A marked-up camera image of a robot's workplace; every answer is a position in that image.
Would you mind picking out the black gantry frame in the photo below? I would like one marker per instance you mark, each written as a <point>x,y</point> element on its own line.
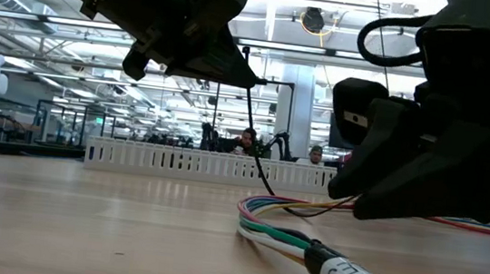
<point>278,83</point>

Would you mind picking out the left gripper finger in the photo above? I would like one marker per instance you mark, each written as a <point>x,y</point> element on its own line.
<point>197,66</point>
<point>231,46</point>

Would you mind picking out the person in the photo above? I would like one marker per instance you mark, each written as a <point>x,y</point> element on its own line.
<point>314,155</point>
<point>244,141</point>

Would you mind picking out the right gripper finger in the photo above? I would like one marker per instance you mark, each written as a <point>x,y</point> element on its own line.
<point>386,142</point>
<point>441,176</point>

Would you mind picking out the white building column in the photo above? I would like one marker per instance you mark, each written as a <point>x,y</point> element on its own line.
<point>295,115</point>

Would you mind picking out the black background robot arm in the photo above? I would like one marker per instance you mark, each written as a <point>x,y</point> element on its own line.
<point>280,145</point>
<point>208,138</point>

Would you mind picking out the black zip tie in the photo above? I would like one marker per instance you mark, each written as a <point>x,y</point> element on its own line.
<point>267,182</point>

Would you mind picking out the long ceiling light bar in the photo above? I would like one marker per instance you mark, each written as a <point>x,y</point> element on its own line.
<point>79,22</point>

